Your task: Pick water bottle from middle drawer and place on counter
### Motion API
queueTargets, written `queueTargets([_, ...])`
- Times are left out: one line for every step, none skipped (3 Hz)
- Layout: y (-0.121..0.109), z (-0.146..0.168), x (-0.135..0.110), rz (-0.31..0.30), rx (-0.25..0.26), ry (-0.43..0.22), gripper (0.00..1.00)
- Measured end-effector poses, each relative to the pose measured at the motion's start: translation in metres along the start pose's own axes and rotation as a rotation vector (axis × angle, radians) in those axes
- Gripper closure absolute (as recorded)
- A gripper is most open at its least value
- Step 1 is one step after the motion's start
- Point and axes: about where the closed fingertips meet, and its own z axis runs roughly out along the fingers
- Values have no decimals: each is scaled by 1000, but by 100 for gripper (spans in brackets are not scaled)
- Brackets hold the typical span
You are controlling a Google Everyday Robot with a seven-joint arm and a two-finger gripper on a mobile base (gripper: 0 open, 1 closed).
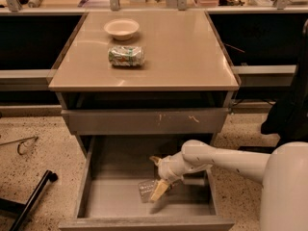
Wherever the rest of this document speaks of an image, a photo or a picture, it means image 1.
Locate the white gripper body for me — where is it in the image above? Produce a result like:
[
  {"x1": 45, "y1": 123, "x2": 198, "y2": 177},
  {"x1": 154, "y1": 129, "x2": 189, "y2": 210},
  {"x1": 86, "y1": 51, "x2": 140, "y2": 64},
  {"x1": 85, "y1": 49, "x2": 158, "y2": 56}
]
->
[{"x1": 157, "y1": 152, "x2": 209, "y2": 183}]

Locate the clear plastic water bottle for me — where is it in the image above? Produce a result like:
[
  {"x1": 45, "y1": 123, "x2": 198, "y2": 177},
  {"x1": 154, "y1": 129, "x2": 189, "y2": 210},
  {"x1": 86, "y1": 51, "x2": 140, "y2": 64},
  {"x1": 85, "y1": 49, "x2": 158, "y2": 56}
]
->
[{"x1": 138, "y1": 180, "x2": 159, "y2": 203}]

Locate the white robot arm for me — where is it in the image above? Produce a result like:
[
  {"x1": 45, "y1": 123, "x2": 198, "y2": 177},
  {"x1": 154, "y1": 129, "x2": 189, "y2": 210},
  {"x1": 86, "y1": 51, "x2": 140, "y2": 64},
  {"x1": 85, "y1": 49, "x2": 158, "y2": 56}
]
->
[{"x1": 150, "y1": 140, "x2": 308, "y2": 231}]

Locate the open middle drawer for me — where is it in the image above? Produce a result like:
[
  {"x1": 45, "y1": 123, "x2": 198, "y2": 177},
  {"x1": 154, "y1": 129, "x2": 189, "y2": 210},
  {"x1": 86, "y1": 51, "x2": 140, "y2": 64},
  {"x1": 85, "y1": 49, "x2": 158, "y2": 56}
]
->
[{"x1": 60, "y1": 136, "x2": 234, "y2": 231}]

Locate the closed grey top drawer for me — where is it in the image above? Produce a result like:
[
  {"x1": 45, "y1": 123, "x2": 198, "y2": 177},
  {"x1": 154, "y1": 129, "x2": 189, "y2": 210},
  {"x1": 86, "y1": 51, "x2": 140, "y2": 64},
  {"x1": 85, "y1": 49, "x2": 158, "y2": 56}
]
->
[{"x1": 62, "y1": 108, "x2": 228, "y2": 135}]

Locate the grey drawer cabinet with counter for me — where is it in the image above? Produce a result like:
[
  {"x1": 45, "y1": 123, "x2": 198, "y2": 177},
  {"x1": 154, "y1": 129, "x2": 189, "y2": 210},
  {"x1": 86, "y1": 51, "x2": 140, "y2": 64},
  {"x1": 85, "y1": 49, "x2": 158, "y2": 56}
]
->
[{"x1": 49, "y1": 10, "x2": 239, "y2": 151}]

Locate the crushed green white can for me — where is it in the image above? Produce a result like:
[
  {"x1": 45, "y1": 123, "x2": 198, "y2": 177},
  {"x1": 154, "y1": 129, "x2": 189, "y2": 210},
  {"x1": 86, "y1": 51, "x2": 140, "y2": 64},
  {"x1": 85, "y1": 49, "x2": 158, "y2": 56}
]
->
[{"x1": 108, "y1": 45, "x2": 144, "y2": 66}]

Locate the black office chair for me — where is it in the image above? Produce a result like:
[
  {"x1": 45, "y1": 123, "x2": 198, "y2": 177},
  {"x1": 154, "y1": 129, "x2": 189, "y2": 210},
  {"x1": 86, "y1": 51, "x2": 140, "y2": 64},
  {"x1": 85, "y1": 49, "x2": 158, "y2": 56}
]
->
[{"x1": 237, "y1": 19, "x2": 308, "y2": 154}]

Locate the white paper bowl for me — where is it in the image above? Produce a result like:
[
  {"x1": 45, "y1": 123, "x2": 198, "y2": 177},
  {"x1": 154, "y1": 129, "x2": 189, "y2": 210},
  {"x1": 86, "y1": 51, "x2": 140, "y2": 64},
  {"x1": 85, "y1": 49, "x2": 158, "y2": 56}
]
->
[{"x1": 104, "y1": 18, "x2": 140, "y2": 41}]

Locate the black chair base leg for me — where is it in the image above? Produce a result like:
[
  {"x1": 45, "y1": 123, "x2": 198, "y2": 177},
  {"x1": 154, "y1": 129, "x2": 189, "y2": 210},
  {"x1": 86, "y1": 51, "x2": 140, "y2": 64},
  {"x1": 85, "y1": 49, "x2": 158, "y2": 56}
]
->
[{"x1": 0, "y1": 170, "x2": 58, "y2": 231}]

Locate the long back workbench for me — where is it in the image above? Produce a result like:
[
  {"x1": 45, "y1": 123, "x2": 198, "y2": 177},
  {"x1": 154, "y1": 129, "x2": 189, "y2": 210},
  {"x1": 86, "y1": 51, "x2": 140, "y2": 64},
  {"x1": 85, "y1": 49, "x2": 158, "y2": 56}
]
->
[{"x1": 1, "y1": 0, "x2": 307, "y2": 102}]

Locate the metal wire tool on floor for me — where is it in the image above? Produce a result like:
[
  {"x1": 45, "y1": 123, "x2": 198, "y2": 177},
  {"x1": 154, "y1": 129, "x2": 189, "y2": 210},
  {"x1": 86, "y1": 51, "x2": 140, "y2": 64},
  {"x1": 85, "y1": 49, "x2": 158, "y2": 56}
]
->
[{"x1": 0, "y1": 136, "x2": 39, "y2": 155}]

